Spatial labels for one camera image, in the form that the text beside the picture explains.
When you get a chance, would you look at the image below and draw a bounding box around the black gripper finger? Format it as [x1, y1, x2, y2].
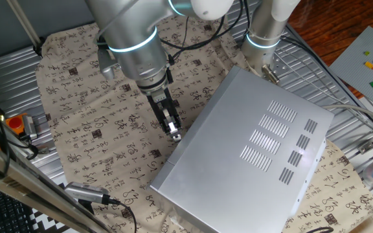
[161, 108, 178, 139]
[170, 113, 183, 143]

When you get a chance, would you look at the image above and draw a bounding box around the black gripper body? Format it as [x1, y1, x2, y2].
[146, 87, 181, 131]

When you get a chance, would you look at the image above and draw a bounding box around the silver microwave body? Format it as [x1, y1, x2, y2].
[149, 66, 335, 233]

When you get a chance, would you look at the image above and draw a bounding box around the beige calligraphy print tablecloth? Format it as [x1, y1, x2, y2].
[34, 12, 373, 233]

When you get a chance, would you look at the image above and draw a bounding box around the small silver metal device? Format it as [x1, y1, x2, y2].
[22, 115, 39, 140]

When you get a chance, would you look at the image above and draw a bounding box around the orange emergency stop button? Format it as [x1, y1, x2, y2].
[5, 113, 28, 136]

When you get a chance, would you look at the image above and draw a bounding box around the black and white marker tag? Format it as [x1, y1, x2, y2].
[27, 183, 77, 233]

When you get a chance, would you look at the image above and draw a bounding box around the grey diagonal rod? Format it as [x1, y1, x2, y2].
[6, 0, 45, 58]

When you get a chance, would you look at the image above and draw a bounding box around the grey lego baseplate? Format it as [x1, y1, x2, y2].
[328, 25, 373, 107]

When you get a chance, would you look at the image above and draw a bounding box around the black keyboard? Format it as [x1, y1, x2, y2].
[0, 184, 37, 233]

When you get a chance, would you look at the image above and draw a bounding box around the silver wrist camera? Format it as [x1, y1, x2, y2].
[96, 47, 122, 82]

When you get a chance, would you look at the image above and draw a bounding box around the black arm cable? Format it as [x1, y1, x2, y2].
[159, 0, 249, 63]

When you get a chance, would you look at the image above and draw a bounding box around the black camera cable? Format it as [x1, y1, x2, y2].
[107, 197, 139, 233]

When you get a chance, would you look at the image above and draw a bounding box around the aluminium frame bar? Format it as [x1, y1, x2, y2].
[0, 134, 109, 233]

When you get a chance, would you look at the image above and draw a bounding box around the black frame cable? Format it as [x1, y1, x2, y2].
[0, 77, 40, 181]

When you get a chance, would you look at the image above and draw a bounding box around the black base cable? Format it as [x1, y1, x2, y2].
[280, 24, 373, 133]

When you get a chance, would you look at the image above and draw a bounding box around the grey base cable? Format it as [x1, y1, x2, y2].
[260, 63, 373, 129]

